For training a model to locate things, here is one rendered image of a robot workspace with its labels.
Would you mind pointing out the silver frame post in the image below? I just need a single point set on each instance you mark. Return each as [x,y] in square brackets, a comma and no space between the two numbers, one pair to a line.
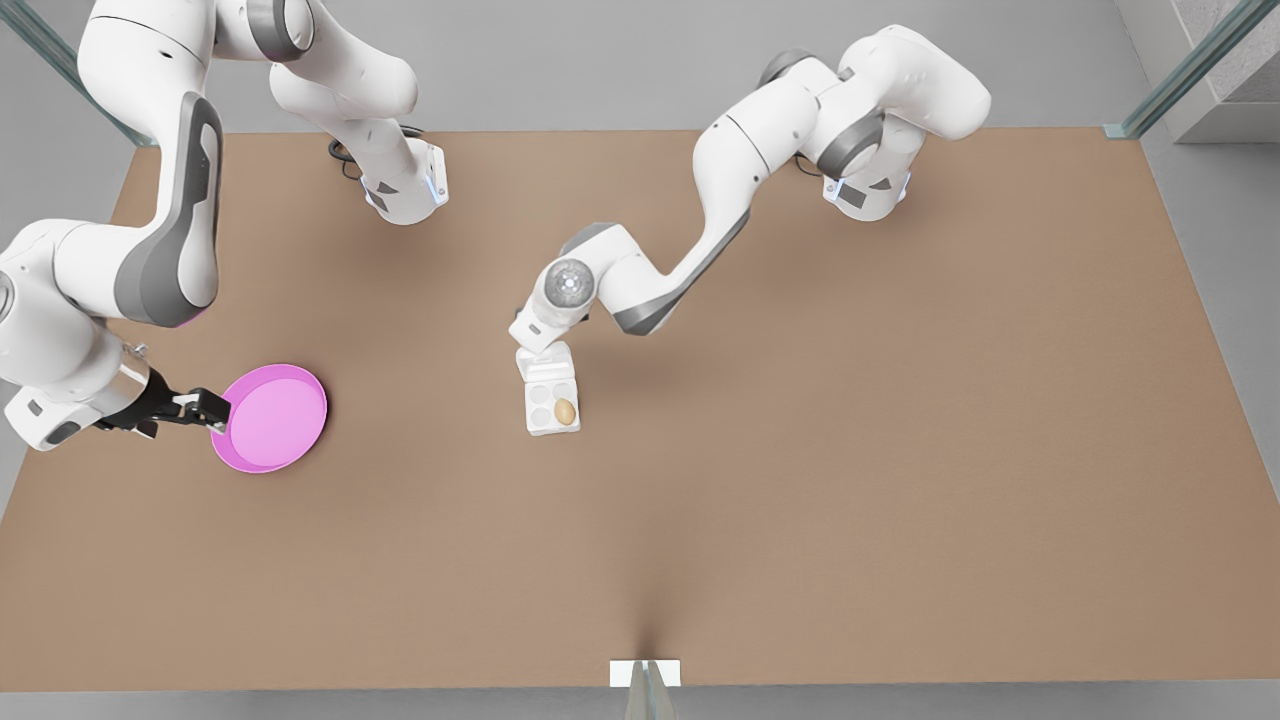
[70,70]
[1185,70]
[646,690]

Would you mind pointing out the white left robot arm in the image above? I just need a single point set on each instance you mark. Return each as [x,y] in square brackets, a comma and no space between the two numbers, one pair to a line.
[770,140]

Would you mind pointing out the brown egg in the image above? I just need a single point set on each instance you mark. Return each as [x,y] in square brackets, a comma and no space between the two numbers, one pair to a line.
[565,411]

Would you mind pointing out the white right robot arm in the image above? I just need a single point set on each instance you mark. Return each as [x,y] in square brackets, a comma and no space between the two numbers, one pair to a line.
[150,60]

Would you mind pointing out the white egg box lid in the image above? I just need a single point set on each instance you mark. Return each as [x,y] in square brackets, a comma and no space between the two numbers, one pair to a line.
[547,362]

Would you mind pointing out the pink round plate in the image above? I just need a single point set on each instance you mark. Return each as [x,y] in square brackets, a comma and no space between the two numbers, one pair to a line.
[270,420]

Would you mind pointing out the white egg box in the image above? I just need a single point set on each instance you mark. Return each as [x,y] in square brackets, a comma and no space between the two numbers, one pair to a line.
[551,408]

